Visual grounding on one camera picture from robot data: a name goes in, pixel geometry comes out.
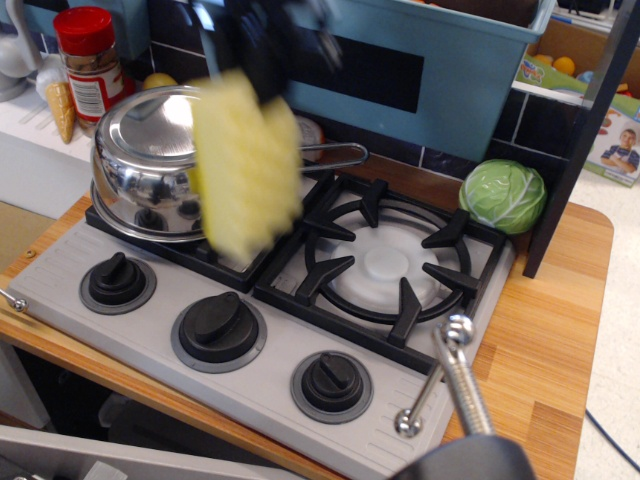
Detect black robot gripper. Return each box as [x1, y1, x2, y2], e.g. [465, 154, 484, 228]
[189, 1, 343, 100]

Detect yellow sponge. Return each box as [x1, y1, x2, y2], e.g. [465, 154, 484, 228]
[190, 70, 303, 262]

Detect stainless steel pot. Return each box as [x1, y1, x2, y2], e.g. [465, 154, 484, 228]
[89, 84, 370, 244]

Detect grey toy bread slice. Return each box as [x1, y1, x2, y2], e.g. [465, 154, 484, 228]
[295, 115, 325, 146]

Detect yellow toy lemon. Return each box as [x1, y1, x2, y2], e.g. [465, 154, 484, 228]
[141, 73, 178, 91]

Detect red lid spice jar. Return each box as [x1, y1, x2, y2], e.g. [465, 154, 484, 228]
[53, 6, 135, 136]

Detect toy ice cream cone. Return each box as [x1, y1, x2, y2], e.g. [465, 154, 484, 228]
[45, 82, 76, 144]

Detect black left burner grate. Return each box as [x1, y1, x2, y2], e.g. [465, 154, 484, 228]
[84, 157, 335, 294]

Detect black burner grate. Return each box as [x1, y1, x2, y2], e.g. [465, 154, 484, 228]
[84, 157, 335, 294]
[254, 175, 514, 374]

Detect grey toy faucet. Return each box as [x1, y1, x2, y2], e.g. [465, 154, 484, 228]
[1, 0, 43, 103]

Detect black right burner grate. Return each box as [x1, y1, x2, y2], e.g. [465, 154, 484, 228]
[254, 175, 514, 374]

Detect green toy cabbage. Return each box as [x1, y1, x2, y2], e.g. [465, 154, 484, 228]
[458, 159, 547, 235]

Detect black left stove knob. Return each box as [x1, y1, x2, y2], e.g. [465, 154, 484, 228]
[79, 252, 157, 316]

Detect black stove knob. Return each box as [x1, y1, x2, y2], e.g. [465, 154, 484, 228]
[79, 252, 157, 316]
[290, 350, 373, 425]
[171, 291, 267, 374]

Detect black middle stove knob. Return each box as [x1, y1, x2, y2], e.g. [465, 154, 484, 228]
[171, 291, 267, 374]

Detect orange toy fruit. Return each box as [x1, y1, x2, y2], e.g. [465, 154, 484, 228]
[552, 56, 576, 77]

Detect toy box with boy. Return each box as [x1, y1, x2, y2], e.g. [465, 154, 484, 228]
[514, 53, 640, 189]

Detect grey toy stove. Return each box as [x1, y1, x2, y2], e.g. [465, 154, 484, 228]
[8, 175, 515, 479]

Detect black right stove knob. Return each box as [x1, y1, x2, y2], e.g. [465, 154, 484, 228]
[290, 350, 373, 425]

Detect black vertical post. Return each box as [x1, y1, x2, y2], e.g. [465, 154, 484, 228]
[523, 1, 639, 278]

